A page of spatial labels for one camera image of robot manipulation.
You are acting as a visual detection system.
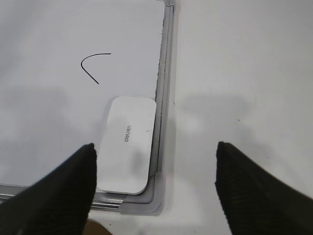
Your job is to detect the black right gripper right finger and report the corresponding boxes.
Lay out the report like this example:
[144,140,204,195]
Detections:
[215,141,313,235]

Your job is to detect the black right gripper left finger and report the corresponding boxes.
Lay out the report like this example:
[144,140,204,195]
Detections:
[0,143,97,235]

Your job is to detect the white rectangular whiteboard eraser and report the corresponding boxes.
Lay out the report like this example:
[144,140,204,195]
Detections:
[97,96,157,195]

